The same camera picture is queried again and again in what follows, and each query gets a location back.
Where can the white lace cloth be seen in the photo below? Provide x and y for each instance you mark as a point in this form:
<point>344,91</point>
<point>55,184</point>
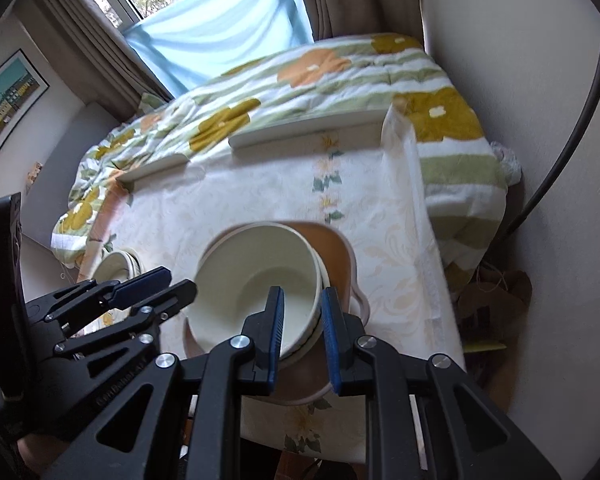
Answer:
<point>507,160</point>

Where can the person's left forearm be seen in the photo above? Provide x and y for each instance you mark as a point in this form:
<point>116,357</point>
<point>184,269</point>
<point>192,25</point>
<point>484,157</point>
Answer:
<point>35,460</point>

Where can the light blue cloth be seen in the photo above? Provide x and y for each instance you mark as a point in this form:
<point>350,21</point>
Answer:
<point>220,40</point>

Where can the framed wall poster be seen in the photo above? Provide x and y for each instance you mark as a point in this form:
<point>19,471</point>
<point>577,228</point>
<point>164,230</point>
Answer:
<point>5,105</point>

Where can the cream bowl with yellow inside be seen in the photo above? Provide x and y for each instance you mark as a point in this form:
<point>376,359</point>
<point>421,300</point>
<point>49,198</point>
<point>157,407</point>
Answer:
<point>322,290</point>

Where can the floral striped blanket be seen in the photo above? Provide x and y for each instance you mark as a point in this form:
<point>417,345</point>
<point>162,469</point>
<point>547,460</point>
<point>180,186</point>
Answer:
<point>330,75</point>

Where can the cream patterned tablecloth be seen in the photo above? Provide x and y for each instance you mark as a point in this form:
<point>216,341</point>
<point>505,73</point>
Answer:
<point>280,185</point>

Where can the brown paper bag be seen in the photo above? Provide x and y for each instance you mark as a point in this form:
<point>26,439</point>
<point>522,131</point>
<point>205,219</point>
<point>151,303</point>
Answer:
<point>505,290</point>

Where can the small wall card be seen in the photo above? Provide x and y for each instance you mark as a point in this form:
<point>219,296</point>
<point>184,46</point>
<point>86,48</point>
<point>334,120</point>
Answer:
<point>32,175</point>

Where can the large cream bowl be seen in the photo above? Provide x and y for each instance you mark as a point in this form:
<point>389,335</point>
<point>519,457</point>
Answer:
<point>260,270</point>

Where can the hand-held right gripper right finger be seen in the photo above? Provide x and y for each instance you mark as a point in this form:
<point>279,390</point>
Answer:
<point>330,335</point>

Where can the yellow paper sheet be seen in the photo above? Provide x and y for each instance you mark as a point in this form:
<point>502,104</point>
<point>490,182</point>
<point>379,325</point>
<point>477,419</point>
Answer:
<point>485,347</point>

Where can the black curved tube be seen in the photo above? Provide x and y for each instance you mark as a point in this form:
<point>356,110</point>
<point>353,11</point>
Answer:
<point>587,110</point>

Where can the white rectangular plate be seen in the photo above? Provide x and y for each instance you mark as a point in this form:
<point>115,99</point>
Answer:
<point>155,170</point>
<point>305,132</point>

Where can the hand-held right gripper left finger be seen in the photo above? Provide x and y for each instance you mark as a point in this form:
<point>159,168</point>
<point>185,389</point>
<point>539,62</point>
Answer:
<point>277,330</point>

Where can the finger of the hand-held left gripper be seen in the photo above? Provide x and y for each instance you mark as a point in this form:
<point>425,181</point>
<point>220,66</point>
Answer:
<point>170,297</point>
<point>145,282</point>

